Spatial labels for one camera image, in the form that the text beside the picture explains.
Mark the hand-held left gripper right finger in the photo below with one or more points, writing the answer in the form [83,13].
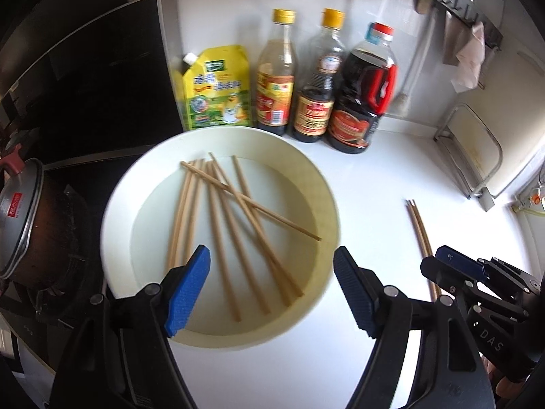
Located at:
[355,289]

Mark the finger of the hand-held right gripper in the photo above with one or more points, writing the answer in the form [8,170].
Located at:
[460,260]
[443,277]

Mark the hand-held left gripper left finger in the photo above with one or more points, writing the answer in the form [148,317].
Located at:
[187,289]

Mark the single wooden chopstick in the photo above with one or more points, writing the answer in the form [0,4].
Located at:
[419,243]
[421,228]

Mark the bundle of wooden chopsticks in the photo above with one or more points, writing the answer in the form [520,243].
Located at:
[221,230]

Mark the white round bowl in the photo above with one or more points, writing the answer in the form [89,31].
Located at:
[289,170]

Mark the person's right hand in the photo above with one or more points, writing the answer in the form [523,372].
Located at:
[507,394]

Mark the metal board rack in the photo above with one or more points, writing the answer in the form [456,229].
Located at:
[496,149]

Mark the metal cooking pot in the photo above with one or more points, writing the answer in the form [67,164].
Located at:
[25,221]

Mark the dark soy sauce bottle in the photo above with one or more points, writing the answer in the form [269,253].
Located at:
[317,106]

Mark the yellow seasoning pouch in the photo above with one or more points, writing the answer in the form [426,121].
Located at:
[217,89]

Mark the pale hanging cloth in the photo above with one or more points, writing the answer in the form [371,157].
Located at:
[470,57]

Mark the amber vinegar bottle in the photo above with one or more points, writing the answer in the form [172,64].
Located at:
[276,89]

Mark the black gas stove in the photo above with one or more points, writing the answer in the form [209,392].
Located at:
[106,81]

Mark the wall power socket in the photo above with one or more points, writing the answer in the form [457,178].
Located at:
[530,200]

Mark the grey wall hook rail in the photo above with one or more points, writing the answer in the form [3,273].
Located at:
[464,6]

